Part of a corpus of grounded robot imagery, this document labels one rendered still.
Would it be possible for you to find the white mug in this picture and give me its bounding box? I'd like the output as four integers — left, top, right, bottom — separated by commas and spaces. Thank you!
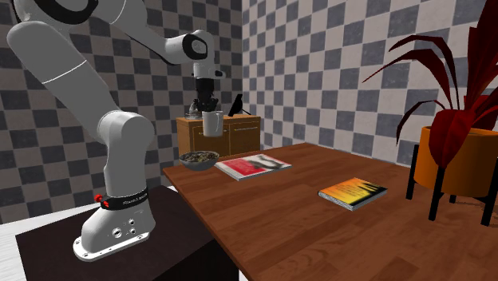
201, 110, 225, 138

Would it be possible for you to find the wooden sideboard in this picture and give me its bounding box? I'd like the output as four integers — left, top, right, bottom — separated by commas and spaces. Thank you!
176, 93, 262, 158

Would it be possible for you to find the grey bowl with food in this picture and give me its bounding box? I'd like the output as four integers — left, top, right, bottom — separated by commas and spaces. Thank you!
178, 149, 221, 172

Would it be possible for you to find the red and white book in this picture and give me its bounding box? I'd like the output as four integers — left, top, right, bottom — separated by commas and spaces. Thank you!
214, 153, 294, 182

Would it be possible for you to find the dark robot stand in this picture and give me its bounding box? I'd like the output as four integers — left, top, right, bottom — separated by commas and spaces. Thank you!
15, 184, 240, 281

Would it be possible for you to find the wooden table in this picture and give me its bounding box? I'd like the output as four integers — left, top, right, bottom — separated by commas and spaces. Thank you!
162, 142, 498, 281

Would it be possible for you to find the orange and yellow book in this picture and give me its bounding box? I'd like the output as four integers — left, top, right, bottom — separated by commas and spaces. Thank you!
318, 176, 389, 212

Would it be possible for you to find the red plant in orange pot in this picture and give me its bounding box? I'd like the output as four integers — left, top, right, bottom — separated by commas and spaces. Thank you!
362, 0, 498, 228

